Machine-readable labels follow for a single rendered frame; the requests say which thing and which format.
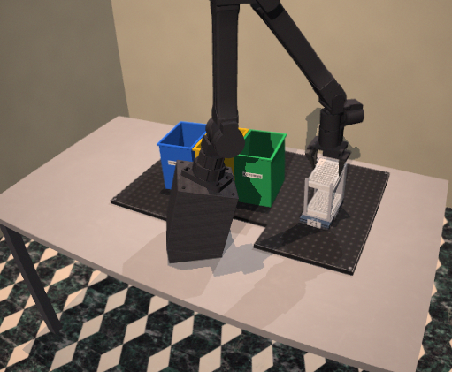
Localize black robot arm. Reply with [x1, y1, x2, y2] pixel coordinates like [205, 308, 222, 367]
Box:
[181, 0, 364, 193]

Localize green open-top bin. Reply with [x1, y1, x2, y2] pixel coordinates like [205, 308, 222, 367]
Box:
[234, 129, 287, 207]

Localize yellow bin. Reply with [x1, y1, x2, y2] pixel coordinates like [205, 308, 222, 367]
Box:
[192, 128, 248, 175]

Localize blue bin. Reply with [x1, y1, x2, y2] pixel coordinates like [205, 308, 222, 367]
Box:
[157, 121, 206, 189]

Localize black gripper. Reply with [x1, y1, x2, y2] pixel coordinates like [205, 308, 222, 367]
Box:
[305, 128, 351, 176]

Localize white well plate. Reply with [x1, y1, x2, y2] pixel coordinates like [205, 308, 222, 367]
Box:
[309, 158, 341, 192]
[307, 189, 341, 220]

